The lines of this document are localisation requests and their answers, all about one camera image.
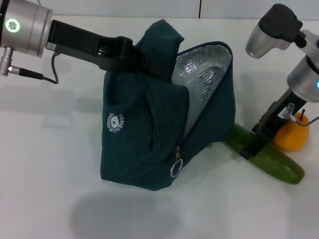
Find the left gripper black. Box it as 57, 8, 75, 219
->
46, 19, 175, 82

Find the left gripper cable with plug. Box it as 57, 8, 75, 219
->
0, 47, 59, 85

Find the orange pear with dark stem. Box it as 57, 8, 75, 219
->
273, 109, 311, 152

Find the green cucumber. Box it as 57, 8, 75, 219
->
225, 123, 306, 185

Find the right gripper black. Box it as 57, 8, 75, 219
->
240, 86, 309, 162

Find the right gripper cable with plug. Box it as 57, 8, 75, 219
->
284, 103, 312, 127

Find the dark teal fabric lunch bag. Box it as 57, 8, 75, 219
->
99, 19, 237, 192

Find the gripper cable with plug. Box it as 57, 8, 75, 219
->
0, 47, 59, 85
284, 103, 312, 127

